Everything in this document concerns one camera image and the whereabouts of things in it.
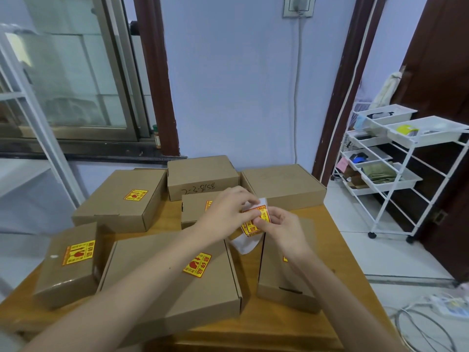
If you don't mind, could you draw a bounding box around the white hanging cloth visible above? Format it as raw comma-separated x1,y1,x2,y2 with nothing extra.
368,71,404,110

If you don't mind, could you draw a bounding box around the white metal shelf rack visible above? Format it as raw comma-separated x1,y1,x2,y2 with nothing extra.
0,23,87,290

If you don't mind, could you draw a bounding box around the person's right forearm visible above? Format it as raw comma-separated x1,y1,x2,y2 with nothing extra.
293,252,407,352

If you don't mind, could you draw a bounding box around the white power strip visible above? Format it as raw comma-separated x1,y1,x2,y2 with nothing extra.
428,293,469,319

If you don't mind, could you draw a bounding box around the thin white wall cable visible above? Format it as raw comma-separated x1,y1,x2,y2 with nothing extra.
319,0,380,184

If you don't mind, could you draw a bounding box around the person's right hand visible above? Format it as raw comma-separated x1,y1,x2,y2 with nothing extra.
253,207,316,270

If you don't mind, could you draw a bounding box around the white plug with cable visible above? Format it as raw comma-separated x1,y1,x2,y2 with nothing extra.
291,0,310,165

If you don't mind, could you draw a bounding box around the small plain cardboard box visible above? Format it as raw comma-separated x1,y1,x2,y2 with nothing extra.
256,216,323,314

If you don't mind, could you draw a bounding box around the dark stone windowsill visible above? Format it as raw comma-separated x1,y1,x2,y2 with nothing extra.
0,137,188,164

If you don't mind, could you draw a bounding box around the person's left hand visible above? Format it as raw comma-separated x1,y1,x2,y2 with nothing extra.
196,185,261,246

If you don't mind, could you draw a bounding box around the sliding glass window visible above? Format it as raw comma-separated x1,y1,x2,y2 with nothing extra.
0,0,151,142

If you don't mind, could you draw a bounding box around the white rolling tray cart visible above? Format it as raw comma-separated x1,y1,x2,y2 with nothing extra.
331,103,469,243

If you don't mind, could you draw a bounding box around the dark brown door frame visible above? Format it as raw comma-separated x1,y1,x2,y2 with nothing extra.
311,0,389,186

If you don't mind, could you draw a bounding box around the person's left forearm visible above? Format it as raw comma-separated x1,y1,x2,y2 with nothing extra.
21,230,224,352

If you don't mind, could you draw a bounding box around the grey looped floor cable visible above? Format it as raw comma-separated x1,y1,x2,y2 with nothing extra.
383,302,459,352

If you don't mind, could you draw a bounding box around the white power strip cable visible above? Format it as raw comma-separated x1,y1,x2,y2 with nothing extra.
403,296,433,312

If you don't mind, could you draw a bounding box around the roll of yellow red stickers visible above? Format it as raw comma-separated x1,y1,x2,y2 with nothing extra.
229,197,272,255

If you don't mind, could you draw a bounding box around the tape-wrapped cardboard box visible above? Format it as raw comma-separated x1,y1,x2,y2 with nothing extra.
33,222,102,310

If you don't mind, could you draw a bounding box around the dark brown window post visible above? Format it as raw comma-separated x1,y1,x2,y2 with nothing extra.
132,0,181,157

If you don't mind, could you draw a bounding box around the white wall socket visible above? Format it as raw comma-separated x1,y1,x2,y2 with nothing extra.
282,0,317,18

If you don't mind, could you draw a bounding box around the folded green cloth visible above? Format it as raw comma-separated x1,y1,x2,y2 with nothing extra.
361,163,398,184

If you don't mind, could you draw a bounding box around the dark brown wooden door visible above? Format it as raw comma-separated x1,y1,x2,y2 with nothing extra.
390,0,469,283

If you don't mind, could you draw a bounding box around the wooden cabinet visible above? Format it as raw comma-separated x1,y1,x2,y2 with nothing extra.
0,199,398,352

